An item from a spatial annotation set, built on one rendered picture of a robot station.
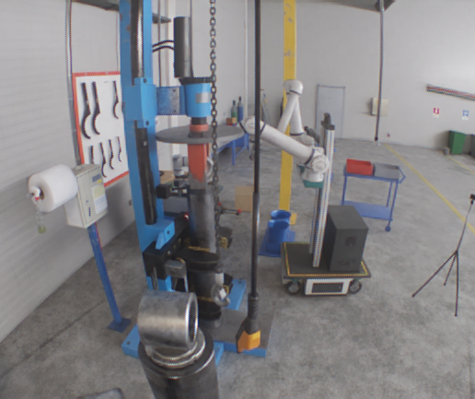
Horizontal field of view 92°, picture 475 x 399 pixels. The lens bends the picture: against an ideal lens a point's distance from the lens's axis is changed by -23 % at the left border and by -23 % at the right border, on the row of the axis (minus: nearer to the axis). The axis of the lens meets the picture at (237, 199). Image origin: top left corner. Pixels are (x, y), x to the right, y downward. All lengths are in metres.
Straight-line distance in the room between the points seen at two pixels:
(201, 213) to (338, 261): 1.60
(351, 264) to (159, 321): 2.60
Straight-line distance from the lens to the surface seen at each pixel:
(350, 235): 2.92
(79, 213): 2.22
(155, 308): 0.71
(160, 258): 1.94
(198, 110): 1.83
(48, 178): 1.97
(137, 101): 1.80
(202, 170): 1.73
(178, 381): 0.80
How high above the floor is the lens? 2.12
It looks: 22 degrees down
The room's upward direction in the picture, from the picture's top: straight up
